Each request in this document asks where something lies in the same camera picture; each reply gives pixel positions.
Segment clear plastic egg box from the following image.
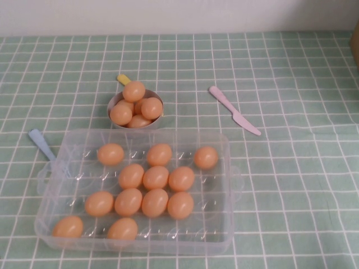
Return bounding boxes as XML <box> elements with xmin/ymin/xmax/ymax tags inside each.
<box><xmin>33</xmin><ymin>128</ymin><xmax>244</xmax><ymax>256</ymax></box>

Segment grey round bowl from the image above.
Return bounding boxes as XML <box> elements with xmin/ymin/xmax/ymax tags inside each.
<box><xmin>107</xmin><ymin>89</ymin><xmax>165</xmax><ymax>129</ymax></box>

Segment pink plastic knife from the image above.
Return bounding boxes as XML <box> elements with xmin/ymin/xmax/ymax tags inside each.
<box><xmin>208</xmin><ymin>86</ymin><xmax>262</xmax><ymax>137</ymax></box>

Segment blue plastic fork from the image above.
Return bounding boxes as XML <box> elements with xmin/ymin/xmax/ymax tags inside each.
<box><xmin>27</xmin><ymin>128</ymin><xmax>72</xmax><ymax>179</ymax></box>

